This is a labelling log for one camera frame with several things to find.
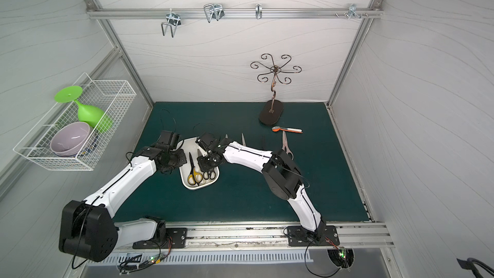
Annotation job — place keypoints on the green table mat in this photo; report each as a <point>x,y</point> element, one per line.
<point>240,193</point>

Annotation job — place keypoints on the white plastic storage box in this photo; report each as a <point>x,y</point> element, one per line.
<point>190,146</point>

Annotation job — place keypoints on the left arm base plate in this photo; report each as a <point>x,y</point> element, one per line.
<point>172,237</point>

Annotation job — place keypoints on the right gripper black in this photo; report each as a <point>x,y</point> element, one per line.
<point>208,160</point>

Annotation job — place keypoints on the white vented cable duct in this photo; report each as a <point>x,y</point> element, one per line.
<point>181,257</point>

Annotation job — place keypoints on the brown metal hook stand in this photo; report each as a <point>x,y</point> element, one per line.
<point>273,109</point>

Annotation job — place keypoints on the aluminium top rail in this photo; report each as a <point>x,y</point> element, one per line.
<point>230,13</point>

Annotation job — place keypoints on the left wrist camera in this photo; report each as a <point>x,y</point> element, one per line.
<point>168,140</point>

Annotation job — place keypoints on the green plastic goblet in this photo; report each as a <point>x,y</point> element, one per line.
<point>92,115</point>

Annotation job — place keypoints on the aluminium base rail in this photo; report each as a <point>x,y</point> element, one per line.
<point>268,235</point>

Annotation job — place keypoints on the small metal hook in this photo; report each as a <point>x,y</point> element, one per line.
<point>258,11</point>

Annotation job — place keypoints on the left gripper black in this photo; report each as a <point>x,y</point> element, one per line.
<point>174,160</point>

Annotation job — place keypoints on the grey pink handled scissors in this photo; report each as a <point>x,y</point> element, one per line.
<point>285,146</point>

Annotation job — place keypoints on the metal double hook middle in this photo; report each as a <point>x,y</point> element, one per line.
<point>213,11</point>

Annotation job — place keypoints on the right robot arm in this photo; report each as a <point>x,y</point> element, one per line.
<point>280,172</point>

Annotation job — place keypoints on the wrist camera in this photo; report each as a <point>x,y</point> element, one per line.
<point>207,141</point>
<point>168,140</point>

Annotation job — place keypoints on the metal double hook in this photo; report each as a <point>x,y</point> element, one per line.
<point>171,24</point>
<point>213,11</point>

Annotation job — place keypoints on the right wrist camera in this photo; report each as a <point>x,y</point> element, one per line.
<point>207,141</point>

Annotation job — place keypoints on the orange white spoon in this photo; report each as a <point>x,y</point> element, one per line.
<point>286,129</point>

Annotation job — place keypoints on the white wire basket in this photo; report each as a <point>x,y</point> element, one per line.
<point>114,97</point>

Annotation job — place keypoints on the yellow black handled scissors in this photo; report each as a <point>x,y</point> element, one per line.
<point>194,177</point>

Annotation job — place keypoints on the small black handled scissors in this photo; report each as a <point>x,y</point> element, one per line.
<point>209,175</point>

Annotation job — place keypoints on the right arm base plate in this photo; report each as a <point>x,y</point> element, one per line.
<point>324,236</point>

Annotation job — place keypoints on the metal bracket hook right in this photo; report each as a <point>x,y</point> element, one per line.
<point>352,13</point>

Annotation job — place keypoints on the purple bowl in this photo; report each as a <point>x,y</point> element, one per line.
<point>70,139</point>

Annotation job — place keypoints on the metal double hook left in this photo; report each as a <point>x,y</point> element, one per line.
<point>171,24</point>

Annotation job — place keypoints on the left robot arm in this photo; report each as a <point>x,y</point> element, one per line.
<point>87,228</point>

